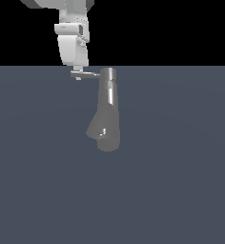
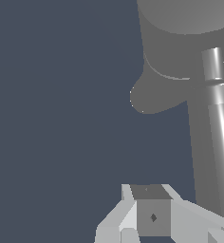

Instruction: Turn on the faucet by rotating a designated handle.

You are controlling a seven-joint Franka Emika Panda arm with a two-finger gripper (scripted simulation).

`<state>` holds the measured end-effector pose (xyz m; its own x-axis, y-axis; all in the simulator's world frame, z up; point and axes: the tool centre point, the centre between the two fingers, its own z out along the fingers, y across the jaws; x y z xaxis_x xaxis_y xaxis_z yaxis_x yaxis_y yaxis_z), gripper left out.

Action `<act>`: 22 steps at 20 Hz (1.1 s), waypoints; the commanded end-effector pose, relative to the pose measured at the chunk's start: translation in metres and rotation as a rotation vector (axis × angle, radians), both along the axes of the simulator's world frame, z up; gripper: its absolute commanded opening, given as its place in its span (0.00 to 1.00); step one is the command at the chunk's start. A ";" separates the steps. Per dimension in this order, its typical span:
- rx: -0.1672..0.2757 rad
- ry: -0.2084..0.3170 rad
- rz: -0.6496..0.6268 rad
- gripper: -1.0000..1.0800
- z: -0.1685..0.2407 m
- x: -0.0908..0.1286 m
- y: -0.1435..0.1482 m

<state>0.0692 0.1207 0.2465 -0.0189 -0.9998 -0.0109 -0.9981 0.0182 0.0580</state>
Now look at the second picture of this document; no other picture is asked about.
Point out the matte grey faucet body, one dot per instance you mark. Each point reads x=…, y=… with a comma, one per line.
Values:
x=167, y=63

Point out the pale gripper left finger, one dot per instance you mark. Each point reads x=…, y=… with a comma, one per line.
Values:
x=117, y=221

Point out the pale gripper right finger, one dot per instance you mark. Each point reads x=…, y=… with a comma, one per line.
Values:
x=193, y=221

